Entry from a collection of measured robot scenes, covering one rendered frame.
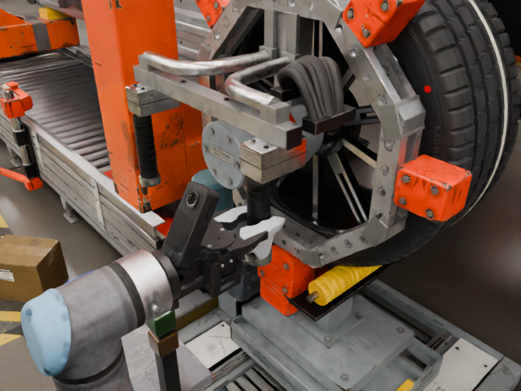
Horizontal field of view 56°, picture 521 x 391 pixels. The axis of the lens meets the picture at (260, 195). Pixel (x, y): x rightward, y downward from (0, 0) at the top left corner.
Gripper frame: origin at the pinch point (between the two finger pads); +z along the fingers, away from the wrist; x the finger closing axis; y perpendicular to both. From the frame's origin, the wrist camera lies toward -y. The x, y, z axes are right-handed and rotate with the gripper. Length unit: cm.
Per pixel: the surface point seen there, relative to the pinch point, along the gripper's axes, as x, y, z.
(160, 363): -8.4, 28.4, -17.5
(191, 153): -57, 18, 23
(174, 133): -57, 10, 18
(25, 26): -250, 17, 44
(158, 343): -7.4, 22.2, -17.9
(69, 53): -329, 56, 95
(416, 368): 8, 66, 48
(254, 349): -27, 69, 21
